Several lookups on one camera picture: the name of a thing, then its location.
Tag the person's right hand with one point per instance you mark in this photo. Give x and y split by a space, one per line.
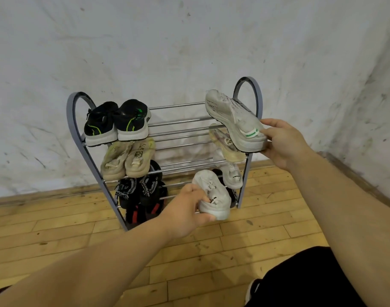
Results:
287 147

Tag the person's left hand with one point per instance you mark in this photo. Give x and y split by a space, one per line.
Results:
182 217

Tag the black shoe with red tab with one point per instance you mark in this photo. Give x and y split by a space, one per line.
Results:
155 209
134 215

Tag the black red sneaker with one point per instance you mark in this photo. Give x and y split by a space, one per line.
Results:
151 185

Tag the black orange sneaker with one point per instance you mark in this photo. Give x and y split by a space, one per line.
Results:
232 198

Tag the white green-tab sneaker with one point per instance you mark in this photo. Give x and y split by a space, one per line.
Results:
233 118

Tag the black green sneaker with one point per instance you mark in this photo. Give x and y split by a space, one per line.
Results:
131 118

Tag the black shoe with dotted sole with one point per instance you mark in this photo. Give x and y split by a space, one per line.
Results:
99 124

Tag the grey metal shoe rack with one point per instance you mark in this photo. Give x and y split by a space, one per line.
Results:
72 124

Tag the person's right forearm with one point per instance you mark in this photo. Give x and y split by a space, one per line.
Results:
351 220

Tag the worn white black sneaker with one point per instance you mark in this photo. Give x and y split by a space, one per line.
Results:
248 290

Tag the person's black shorts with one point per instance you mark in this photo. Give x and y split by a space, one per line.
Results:
310 281

